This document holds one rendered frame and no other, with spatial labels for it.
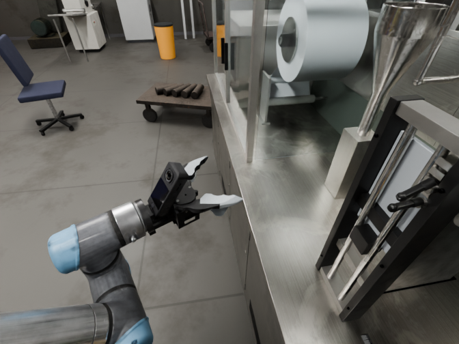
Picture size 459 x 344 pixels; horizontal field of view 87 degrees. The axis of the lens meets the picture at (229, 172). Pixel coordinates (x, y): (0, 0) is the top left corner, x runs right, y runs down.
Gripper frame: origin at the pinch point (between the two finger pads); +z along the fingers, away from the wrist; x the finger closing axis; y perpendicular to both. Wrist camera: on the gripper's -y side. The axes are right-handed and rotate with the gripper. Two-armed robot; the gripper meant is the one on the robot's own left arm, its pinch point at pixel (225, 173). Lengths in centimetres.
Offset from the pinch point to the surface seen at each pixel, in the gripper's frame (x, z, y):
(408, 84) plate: -1, 80, -4
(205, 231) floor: -54, 27, 132
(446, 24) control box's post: 11, 40, -30
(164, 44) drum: -496, 182, 161
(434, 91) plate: 8, 75, -7
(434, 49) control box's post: 11.6, 40.0, -25.8
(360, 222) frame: 24.8, 19.2, 2.6
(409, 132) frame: 21.6, 19.1, -19.8
